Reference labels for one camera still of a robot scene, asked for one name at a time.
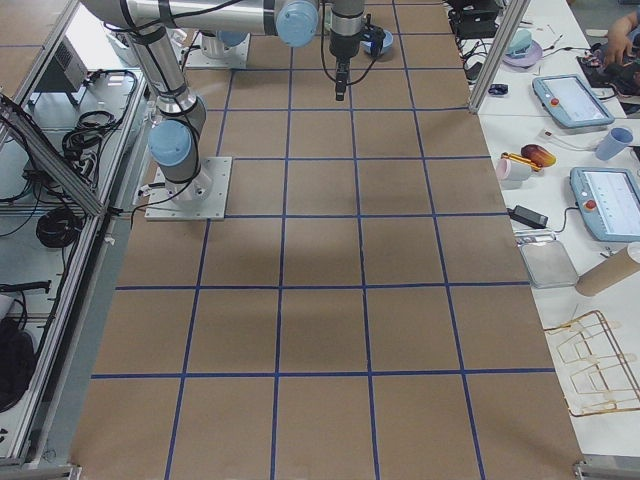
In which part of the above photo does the purple plate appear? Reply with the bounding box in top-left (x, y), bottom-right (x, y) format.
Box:
top-left (502, 41), bottom-right (543, 69)

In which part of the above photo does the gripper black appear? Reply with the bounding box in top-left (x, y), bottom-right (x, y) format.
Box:
top-left (330, 31), bottom-right (361, 101)

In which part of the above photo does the aluminium frame post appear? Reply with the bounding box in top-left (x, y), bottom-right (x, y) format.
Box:
top-left (468, 0), bottom-right (530, 114)

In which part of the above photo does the near teach pendant tablet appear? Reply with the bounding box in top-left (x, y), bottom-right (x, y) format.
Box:
top-left (569, 167), bottom-right (639, 243)

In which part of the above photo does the gold wire rack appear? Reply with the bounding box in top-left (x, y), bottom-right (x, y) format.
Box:
top-left (544, 310), bottom-right (639, 418)

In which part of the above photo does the teach pendant tablet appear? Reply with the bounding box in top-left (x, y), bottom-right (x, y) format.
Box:
top-left (569, 167), bottom-right (639, 243)
top-left (532, 74), bottom-right (615, 129)

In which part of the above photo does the coiled black cable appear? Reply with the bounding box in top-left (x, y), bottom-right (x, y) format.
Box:
top-left (35, 205), bottom-right (84, 250)

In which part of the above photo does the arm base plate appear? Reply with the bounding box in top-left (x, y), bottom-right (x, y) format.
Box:
top-left (144, 157), bottom-right (233, 221)
top-left (184, 31), bottom-right (250, 70)

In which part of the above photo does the black power adapter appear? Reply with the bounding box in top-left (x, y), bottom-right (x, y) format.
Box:
top-left (507, 205), bottom-right (548, 229)

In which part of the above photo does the grey lidded tray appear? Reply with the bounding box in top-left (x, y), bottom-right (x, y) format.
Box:
top-left (515, 230), bottom-right (578, 289)

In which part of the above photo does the light blue plastic cup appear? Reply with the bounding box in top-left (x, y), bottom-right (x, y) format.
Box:
top-left (595, 127), bottom-right (634, 161)

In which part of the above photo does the grey control box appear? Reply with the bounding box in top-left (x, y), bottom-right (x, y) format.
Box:
top-left (34, 36), bottom-right (88, 106)

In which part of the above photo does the cardboard tube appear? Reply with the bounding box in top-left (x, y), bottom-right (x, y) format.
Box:
top-left (575, 242), bottom-right (639, 297)

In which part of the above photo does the person hand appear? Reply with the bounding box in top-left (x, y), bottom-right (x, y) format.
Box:
top-left (604, 12), bottom-right (639, 66)

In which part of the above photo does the far teach pendant tablet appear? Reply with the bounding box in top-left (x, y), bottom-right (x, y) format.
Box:
top-left (532, 74), bottom-right (615, 129)

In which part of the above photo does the blue plastic bowl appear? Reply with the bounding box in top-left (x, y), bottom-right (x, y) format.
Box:
top-left (360, 29), bottom-right (394, 56)

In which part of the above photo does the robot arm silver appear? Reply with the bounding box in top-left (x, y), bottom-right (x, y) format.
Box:
top-left (200, 30), bottom-right (249, 59)
top-left (81, 1), bottom-right (374, 126)

